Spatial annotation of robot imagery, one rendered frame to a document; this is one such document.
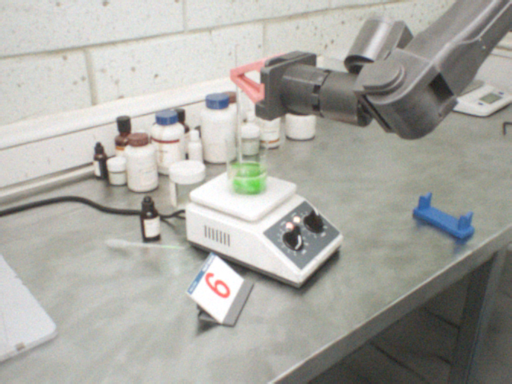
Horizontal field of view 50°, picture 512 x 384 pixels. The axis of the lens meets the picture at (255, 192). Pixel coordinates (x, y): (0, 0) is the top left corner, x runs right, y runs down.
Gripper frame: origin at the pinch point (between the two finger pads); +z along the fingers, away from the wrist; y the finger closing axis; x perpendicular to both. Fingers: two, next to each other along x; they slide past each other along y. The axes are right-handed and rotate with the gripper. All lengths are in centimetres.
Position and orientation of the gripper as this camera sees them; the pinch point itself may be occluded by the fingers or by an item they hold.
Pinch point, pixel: (237, 74)
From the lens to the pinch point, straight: 74.4
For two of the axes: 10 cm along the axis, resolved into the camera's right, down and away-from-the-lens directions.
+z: -7.8, -2.8, 5.6
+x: 0.0, 8.9, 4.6
